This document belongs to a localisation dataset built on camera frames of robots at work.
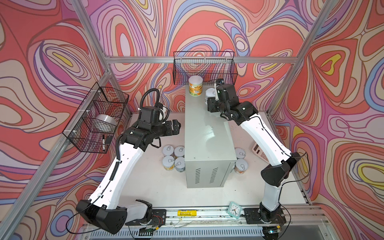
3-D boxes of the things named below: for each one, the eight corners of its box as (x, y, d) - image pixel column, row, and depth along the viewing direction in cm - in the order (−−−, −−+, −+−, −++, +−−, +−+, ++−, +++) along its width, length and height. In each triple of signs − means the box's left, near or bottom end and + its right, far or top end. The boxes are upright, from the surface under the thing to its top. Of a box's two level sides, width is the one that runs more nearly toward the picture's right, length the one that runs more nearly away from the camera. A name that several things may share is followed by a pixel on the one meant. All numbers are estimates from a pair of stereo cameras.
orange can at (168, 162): (162, 170, 91) (161, 167, 86) (164, 159, 95) (163, 155, 91) (174, 170, 91) (173, 167, 86) (175, 159, 95) (174, 155, 91)
